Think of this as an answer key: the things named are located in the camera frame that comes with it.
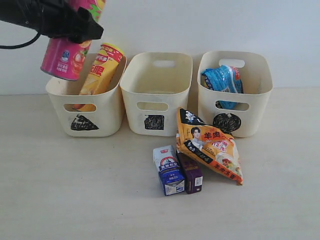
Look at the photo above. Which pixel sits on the left cream plastic bin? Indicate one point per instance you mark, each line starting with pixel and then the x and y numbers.
pixel 98 115

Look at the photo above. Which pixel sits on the yellow chips can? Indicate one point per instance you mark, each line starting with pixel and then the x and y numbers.
pixel 102 70

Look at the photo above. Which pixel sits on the purple milk carton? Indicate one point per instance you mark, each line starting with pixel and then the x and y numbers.
pixel 192 173

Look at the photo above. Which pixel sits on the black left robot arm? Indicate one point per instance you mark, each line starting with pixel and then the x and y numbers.
pixel 19 12

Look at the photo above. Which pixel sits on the cream plastic bin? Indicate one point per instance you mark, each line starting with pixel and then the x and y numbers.
pixel 250 105
pixel 98 115
pixel 154 86

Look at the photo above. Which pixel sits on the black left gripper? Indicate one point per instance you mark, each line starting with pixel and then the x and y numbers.
pixel 57 19

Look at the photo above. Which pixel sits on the middle cream plastic bin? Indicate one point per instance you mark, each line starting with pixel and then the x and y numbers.
pixel 154 86

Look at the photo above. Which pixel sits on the blue noodle packet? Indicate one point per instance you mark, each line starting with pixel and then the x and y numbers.
pixel 225 79

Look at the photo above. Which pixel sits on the orange noodle packet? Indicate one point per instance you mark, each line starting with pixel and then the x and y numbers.
pixel 209 145

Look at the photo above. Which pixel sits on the pink chips can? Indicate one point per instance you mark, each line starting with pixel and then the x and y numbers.
pixel 65 59

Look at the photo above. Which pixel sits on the blue white milk carton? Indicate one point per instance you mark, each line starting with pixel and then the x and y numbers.
pixel 169 171

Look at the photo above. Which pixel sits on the right cream plastic bin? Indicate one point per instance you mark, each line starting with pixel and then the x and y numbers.
pixel 250 105

